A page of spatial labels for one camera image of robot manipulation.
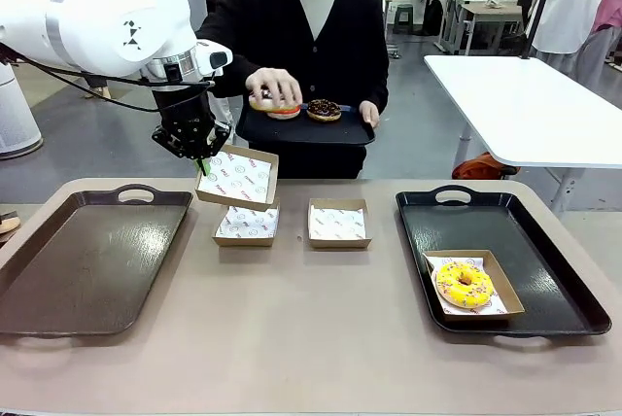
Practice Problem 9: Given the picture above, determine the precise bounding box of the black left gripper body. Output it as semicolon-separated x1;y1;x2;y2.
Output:
153;85;219;159

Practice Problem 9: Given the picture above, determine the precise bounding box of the white smiley print paper liner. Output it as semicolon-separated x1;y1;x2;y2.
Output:
309;205;366;241
430;257;509;315
216;205;280;238
198;151;273;206

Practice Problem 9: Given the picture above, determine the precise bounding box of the purple donut with white drizzle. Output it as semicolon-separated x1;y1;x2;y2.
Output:
248;88;286;113

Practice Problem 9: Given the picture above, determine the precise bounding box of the kraft cardboard food box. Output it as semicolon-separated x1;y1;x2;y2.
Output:
212;199;282;248
423;249;526;323
307;197;374;250
194;144;280;213

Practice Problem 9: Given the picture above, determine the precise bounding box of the small black serving tray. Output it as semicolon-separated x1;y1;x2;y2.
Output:
235;103;376;147

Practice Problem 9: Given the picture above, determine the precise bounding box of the chocolate donut with nut bits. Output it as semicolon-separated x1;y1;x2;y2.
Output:
306;98;343;122

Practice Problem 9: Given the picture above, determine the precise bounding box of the yellow donut with sprinkles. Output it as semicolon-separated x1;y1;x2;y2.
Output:
435;261;496;311

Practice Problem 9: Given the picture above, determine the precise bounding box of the person's right forearm black sleeve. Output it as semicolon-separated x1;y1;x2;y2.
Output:
196;35;266;99

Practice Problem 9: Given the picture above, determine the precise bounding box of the person's left forearm black sleeve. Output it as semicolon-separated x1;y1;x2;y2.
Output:
360;46;390;107

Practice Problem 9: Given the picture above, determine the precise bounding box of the person's right hand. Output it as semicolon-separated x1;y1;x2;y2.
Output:
245;67;304;107

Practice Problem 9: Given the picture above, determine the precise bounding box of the person's left hand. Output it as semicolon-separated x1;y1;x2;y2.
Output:
358;100;381;129

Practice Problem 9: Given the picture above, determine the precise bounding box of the red glazed donut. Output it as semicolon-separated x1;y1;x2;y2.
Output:
266;104;302;121

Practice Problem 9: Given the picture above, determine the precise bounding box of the person in black cardigan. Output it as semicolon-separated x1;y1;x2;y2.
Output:
196;0;390;180

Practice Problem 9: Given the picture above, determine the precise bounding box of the white cylindrical appliance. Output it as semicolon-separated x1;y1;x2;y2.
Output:
0;61;44;160

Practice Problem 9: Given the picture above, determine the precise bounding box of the grey plastic stool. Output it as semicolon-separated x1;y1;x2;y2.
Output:
392;3;415;34

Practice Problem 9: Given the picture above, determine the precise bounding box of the orange bag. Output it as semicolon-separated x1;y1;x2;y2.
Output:
451;152;521;181

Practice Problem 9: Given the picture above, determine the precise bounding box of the grey background workbench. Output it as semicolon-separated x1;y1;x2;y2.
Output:
435;0;525;55

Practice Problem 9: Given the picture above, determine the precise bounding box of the white folding table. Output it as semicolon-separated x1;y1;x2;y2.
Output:
423;54;622;213

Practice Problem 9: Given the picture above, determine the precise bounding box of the black stand pole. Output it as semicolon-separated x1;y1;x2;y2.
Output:
521;0;563;60

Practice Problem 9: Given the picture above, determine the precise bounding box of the grey garment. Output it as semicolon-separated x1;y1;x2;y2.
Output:
568;26;622;91

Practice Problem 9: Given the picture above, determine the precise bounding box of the pink garment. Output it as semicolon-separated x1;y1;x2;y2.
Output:
590;0;622;33

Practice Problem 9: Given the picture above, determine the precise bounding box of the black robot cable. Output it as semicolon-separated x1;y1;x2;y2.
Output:
0;44;218;114

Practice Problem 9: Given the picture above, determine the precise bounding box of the large brown handled tray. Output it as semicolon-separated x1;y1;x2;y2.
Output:
0;184;194;339

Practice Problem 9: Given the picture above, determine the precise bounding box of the large black handled tray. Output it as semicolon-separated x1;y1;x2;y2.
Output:
395;185;612;339

